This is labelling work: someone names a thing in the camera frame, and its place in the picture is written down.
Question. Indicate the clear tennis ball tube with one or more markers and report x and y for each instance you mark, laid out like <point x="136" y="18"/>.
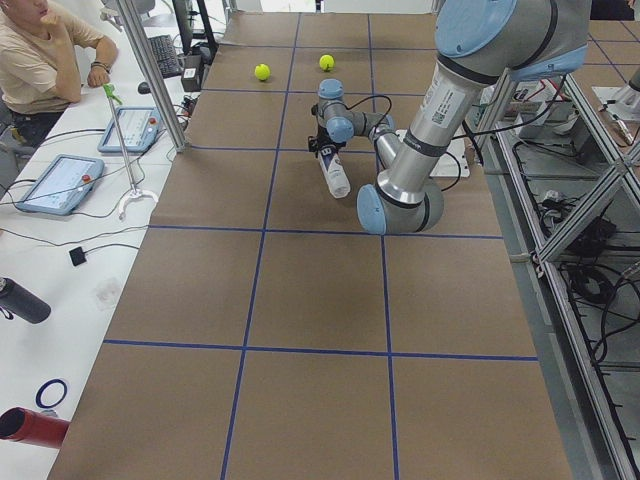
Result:
<point x="333" y="171"/>

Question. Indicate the yellow tennis ball with logo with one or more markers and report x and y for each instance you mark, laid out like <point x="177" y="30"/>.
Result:
<point x="326" y="62"/>

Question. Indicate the black power adapter box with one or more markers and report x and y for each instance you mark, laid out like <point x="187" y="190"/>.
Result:
<point x="192" y="73"/>

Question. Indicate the reacher grabber stick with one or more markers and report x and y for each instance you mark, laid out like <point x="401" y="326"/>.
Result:
<point x="135" y="192"/>

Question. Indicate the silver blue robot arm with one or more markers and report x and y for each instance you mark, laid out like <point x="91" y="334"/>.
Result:
<point x="476" y="41"/>

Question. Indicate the black water bottle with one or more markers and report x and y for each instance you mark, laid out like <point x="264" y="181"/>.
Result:
<point x="16" y="301"/>

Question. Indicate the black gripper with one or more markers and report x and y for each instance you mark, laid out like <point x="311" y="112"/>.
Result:
<point x="324" y="141"/>

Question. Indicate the small black square device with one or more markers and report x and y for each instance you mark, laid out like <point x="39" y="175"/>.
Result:
<point x="77" y="256"/>

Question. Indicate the near blue teach pendant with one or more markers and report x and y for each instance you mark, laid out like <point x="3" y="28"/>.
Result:
<point x="62" y="186"/>

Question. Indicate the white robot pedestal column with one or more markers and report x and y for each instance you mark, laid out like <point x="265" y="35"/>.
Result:
<point x="453" y="163"/>

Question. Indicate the seated person beige shirt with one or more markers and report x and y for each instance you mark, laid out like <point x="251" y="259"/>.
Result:
<point x="47" y="55"/>

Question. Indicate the black computer mouse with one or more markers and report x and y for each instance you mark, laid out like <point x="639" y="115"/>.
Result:
<point x="143" y="88"/>

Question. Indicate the red cylinder tube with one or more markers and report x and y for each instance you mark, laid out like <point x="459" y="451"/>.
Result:
<point x="22" y="425"/>

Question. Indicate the aluminium frame post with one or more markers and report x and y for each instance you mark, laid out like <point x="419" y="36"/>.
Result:
<point x="144" y="56"/>

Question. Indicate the black keyboard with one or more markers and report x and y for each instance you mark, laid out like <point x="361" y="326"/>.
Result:
<point x="165" y="55"/>

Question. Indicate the far blue teach pendant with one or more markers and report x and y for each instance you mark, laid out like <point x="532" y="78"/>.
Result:
<point x="140" y="127"/>

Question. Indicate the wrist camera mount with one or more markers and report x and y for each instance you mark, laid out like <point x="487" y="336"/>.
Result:
<point x="314" y="144"/>

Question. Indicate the yellow tennis ball plain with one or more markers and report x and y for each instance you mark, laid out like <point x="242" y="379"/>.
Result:
<point x="262" y="72"/>

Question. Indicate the blue teach pendant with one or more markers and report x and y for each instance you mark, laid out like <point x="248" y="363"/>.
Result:
<point x="62" y="186"/>
<point x="140" y="127"/>

